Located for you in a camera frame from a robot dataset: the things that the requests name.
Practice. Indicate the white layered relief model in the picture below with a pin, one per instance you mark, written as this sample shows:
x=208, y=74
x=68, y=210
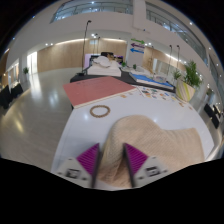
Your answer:
x=103, y=68

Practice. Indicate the white building model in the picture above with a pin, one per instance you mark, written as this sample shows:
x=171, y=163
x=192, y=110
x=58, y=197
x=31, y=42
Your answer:
x=143, y=70

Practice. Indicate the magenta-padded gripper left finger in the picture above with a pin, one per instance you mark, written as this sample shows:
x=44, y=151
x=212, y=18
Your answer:
x=87, y=160

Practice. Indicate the coloured arrow direction signs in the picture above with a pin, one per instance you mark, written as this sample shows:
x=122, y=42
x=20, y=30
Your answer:
x=137, y=46

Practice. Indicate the group of black chairs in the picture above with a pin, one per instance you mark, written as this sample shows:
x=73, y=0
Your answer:
x=8, y=95
x=213, y=116

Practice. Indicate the potted plant in striped pot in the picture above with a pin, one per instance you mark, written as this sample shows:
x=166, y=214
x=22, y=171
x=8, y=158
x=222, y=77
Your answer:
x=185, y=90

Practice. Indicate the beige towel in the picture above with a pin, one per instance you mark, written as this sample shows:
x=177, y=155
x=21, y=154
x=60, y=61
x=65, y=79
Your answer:
x=160, y=143

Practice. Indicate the black display table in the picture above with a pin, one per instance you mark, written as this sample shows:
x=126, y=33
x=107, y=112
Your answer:
x=125, y=78

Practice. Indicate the pink flat board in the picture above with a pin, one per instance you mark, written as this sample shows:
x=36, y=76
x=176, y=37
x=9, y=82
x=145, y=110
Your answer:
x=96, y=90

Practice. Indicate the blue base board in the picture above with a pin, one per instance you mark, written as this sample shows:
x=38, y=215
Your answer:
x=150, y=80

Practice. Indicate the black light stand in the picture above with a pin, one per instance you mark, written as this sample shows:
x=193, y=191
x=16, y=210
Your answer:
x=84, y=46

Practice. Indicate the small potted plant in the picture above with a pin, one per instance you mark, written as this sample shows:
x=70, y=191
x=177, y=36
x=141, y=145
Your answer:
x=25, y=70

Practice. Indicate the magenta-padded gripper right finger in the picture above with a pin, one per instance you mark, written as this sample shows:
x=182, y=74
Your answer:
x=136, y=160

